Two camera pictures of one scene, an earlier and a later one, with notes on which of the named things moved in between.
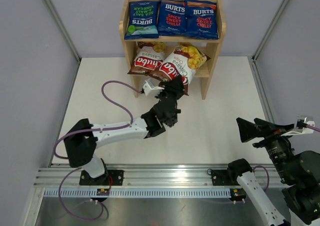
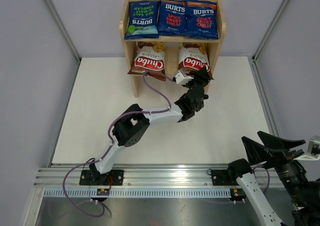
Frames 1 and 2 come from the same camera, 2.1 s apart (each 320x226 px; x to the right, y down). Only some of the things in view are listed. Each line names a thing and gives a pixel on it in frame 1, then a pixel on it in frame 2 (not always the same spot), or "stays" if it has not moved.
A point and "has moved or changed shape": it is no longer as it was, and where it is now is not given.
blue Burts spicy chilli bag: [171, 17] stays
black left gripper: [175, 87] → [200, 76]
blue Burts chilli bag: [201, 19] stays
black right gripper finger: [248, 131] → [257, 153]
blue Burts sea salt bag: [143, 20] stays
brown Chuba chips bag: [183, 61] has moved or changed shape
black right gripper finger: [272, 127] → [272, 142]
